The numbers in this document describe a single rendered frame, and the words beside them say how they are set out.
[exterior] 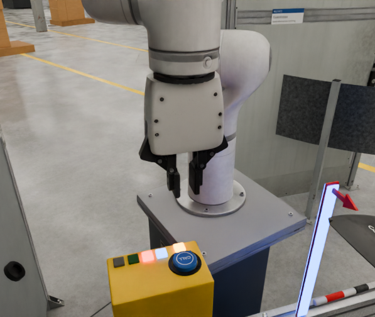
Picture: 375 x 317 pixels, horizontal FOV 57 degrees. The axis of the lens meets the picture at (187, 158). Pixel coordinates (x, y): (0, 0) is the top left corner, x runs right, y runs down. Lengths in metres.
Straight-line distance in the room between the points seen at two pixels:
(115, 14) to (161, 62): 0.07
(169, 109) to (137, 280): 0.29
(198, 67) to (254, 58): 0.35
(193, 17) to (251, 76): 0.37
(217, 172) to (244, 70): 0.25
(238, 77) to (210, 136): 0.31
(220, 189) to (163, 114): 0.47
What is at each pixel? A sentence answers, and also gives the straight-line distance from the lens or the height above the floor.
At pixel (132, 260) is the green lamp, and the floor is 1.08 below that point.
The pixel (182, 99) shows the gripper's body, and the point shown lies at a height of 1.36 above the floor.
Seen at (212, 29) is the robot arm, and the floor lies 1.44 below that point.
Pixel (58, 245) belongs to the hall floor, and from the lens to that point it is 2.35.
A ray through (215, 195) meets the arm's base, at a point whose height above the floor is 1.01.
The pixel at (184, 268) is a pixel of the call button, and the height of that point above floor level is 1.08.
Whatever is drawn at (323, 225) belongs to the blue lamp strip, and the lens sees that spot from 0.66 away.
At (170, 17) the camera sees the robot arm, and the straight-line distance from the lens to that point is 0.38.
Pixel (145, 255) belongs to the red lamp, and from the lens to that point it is 0.60.
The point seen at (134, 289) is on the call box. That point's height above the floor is 1.07.
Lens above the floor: 1.50
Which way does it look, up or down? 28 degrees down
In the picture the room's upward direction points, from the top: straight up
